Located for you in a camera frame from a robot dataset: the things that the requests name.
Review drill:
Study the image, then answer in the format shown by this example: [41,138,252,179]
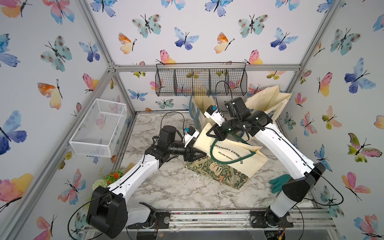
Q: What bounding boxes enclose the cream bag blue floral pattern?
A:
[189,96,216,131]

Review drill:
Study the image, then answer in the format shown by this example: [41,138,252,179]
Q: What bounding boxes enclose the white mesh wall basket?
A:
[69,99,127,158]

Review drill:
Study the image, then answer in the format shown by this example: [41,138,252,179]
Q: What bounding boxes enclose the black wire wall basket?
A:
[152,62,248,97]

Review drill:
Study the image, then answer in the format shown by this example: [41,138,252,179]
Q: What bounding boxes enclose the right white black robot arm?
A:
[204,86,326,228]

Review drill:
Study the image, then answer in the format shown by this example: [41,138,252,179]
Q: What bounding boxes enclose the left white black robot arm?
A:
[86,125,207,240]

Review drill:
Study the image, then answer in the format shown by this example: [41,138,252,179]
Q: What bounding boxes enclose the wooden comb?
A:
[124,163,136,174]

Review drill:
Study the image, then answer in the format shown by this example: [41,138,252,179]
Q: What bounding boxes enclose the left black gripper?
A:
[167,141,206,163]

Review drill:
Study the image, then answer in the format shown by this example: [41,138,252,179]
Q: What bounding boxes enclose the aluminium front rail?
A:
[119,209,337,232]

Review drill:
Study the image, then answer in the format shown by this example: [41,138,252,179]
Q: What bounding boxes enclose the green rubber glove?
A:
[269,174,291,194]

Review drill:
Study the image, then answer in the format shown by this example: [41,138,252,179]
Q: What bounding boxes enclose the potted plant orange flowers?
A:
[86,166,126,201]

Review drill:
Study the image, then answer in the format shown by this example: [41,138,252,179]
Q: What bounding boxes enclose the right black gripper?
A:
[205,117,244,142]

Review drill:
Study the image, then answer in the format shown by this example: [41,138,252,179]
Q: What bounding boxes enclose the cream bag green handles floral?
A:
[185,123,269,190]

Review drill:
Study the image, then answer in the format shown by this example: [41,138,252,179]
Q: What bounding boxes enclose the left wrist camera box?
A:
[184,126,200,148]

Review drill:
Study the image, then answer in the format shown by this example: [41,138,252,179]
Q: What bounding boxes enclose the cream bag starry night print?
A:
[245,86,292,122]

